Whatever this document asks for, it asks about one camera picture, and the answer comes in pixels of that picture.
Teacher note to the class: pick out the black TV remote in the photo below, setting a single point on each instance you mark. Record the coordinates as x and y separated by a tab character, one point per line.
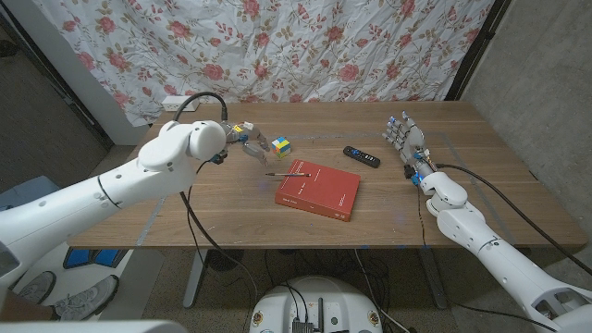
361	156

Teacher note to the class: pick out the blue plastic bin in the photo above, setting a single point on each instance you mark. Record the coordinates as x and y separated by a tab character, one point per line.
28	189

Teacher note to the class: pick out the blue foot pedal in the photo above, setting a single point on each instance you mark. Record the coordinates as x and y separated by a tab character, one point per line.
108	257
76	258

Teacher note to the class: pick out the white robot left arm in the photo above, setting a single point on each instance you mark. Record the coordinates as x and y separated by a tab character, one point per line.
92	203

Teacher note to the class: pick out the black round floor fan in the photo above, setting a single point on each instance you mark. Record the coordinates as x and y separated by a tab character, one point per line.
224	260

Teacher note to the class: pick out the red hardcover book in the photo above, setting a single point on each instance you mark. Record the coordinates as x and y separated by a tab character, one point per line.
319	189

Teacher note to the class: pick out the person's face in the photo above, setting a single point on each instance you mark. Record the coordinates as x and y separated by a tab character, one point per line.
83	300

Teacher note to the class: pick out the black backdrop stand pole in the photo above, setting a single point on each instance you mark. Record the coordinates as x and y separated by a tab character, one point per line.
476	46

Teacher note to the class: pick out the white power strip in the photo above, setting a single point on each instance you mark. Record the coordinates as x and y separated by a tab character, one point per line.
168	104

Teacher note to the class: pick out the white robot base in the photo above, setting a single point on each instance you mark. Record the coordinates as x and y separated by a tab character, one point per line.
314	300

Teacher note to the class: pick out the grey metal table leg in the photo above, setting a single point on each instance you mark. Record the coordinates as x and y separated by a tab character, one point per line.
194	282
434	282

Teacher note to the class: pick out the black mechanical pencil yellow label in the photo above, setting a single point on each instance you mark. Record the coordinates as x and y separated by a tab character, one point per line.
287	174

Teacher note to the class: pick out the small colourful Rubik's cube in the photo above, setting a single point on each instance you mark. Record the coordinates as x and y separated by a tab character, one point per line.
280	147

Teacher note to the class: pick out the floral rose backdrop cloth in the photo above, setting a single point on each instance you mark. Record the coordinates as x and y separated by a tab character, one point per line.
277	46

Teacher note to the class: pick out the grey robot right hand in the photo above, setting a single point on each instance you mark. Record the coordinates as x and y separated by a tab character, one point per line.
413	141

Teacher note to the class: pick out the white low platform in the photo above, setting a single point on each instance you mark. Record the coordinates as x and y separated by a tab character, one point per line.
139	277

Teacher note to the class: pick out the white robot torso edge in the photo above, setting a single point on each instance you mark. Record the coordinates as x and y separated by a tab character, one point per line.
92	327

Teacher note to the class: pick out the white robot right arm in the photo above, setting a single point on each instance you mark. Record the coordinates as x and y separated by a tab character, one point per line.
490	250

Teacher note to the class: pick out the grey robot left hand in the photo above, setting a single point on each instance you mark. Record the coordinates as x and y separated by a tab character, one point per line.
240	136

